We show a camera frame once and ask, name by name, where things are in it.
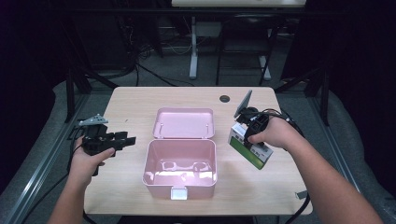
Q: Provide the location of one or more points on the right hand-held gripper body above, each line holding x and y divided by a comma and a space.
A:
257, 119

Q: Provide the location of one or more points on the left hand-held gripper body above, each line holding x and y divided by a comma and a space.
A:
96, 140

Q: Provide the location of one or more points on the white and green carton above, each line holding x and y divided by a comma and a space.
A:
249, 154

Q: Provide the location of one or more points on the person's right hand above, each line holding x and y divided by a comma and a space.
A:
278, 135

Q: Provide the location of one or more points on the person's left hand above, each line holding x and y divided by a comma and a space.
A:
84, 168

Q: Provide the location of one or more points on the black metal stand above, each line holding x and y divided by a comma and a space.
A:
70, 93
324, 99

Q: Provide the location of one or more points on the grey tape strip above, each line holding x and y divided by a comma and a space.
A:
301, 194

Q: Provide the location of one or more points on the black chair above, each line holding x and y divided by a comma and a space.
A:
246, 46

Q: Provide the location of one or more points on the white desk leg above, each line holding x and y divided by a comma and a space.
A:
193, 56

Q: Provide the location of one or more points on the metal floor rail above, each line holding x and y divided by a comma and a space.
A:
339, 161
46, 158

